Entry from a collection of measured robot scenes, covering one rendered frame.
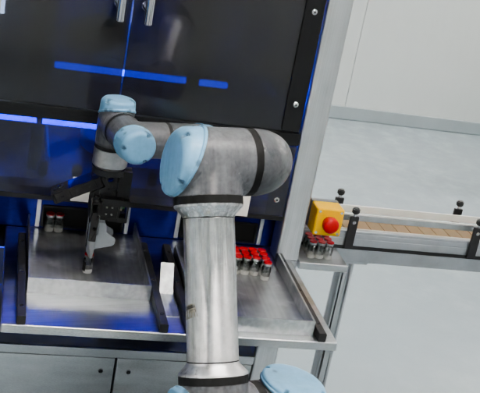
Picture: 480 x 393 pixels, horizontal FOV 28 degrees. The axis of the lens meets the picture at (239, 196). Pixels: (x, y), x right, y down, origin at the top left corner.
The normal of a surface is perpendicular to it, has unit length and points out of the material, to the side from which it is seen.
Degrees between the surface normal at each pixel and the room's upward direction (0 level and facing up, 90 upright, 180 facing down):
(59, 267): 0
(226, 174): 63
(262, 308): 0
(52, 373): 90
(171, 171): 83
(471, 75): 90
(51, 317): 0
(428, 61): 90
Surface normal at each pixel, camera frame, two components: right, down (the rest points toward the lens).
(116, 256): 0.18, -0.92
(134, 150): 0.40, 0.39
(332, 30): 0.20, 0.37
